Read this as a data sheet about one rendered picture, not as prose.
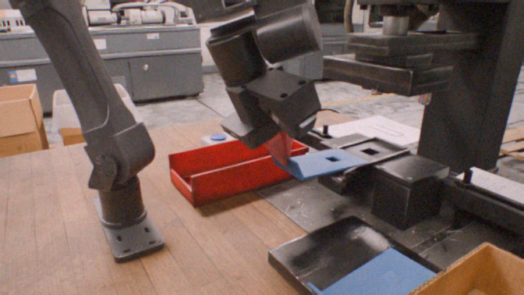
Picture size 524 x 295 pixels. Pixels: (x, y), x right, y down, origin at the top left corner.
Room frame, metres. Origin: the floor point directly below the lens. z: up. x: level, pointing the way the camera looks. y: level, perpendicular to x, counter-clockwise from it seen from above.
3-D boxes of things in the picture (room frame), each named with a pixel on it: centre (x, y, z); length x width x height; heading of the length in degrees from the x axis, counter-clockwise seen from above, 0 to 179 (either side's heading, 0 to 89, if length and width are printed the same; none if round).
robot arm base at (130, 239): (0.48, 0.23, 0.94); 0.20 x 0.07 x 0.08; 33
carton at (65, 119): (2.55, 1.29, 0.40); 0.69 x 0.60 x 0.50; 29
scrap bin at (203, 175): (0.64, 0.05, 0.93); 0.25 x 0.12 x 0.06; 123
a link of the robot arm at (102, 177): (0.48, 0.22, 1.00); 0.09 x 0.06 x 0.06; 164
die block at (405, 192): (0.56, -0.19, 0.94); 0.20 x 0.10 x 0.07; 33
